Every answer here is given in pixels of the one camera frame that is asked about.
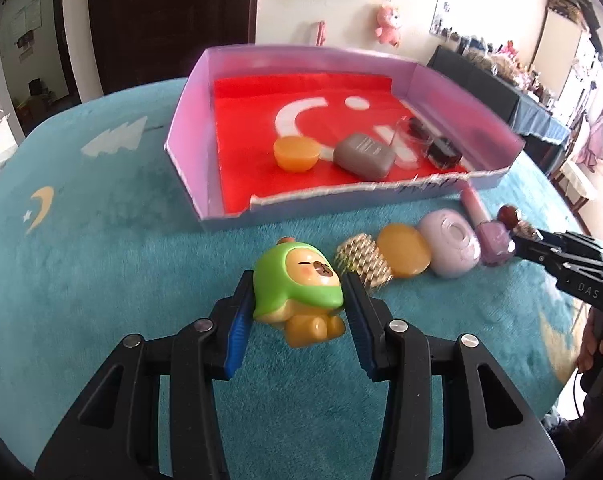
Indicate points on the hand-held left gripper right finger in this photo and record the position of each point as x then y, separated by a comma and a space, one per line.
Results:
361, 330

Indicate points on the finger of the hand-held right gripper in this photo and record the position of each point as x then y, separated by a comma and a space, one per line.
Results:
571, 244
566, 265

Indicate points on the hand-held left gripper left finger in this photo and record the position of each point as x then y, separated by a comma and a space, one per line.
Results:
239, 325

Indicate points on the glitter nail polish bottle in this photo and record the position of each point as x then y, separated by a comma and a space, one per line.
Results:
509, 216

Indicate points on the gold studded cylinder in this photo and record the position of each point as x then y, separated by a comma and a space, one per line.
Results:
364, 260

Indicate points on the green hooded bear toy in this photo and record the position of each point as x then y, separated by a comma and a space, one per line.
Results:
296, 280

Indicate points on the mauve nail polish bottle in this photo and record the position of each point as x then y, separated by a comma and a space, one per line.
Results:
496, 240

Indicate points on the orange dome soap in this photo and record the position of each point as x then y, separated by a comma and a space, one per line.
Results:
296, 155
404, 250

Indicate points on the lilac round case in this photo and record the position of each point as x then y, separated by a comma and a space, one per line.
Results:
449, 242

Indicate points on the black nail polish bottle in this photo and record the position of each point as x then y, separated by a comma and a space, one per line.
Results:
444, 152

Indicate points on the lilac cardboard box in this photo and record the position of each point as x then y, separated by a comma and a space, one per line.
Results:
191, 170

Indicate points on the brown eye shadow case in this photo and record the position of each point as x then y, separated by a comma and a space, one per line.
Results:
364, 155

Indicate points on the clear plastic cup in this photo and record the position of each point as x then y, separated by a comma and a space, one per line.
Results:
406, 157

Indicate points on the person's right hand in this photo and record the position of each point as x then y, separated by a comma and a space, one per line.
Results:
589, 345

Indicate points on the wooden chair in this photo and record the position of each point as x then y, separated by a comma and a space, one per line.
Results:
576, 180

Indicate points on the blue table cloth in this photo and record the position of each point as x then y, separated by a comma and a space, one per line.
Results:
541, 120

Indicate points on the black draped table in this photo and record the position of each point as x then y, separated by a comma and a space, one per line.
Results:
481, 90

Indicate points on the white wardrobe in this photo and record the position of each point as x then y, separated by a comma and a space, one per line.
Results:
566, 60

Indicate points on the cluttered side table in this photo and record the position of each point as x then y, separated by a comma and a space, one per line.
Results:
506, 62

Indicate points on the red paper liner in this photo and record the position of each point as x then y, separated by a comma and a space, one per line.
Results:
251, 110

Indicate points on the dark patterned bag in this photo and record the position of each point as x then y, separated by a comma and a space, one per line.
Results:
574, 5

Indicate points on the pink plush toy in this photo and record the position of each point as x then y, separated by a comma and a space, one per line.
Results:
387, 22

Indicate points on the pink plastic rod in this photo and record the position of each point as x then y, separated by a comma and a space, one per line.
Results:
320, 34

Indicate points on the dark wooden door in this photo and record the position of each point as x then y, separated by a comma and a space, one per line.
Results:
171, 20

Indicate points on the wall notice board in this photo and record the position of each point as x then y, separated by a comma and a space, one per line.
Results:
26, 20

